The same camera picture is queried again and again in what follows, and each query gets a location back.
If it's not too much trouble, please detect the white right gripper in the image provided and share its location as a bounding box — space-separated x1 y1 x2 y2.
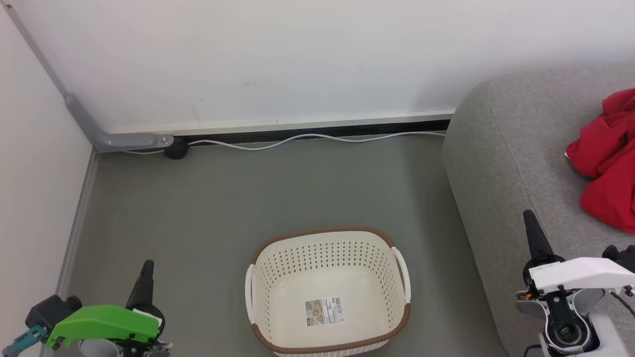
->
516 209 635 304

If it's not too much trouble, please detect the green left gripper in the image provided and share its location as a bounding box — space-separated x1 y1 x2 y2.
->
46 259 167 351

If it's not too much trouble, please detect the red white clothing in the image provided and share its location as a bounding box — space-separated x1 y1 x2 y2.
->
566 88 635 234

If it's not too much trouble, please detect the paper basket label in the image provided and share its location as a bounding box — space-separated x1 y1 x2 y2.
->
304 296 345 327

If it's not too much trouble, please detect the beige plastic laundry basket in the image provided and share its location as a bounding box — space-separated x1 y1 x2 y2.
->
244 226 413 357

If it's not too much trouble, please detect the grey fabric sofa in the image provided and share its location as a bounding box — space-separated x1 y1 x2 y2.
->
441 62 635 357

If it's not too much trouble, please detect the black floor plug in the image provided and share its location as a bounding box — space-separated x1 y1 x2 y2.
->
164 137 191 160

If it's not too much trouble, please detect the black white baseboard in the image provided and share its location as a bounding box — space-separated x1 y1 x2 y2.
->
107 109 456 146

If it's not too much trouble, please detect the teal cable connector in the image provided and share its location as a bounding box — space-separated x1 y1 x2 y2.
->
0 325 50 357

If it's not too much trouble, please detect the grey wall conduit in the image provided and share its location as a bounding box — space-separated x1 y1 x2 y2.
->
0 0 176 154

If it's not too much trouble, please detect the white floor cable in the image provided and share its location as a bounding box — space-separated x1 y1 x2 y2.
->
121 131 447 156

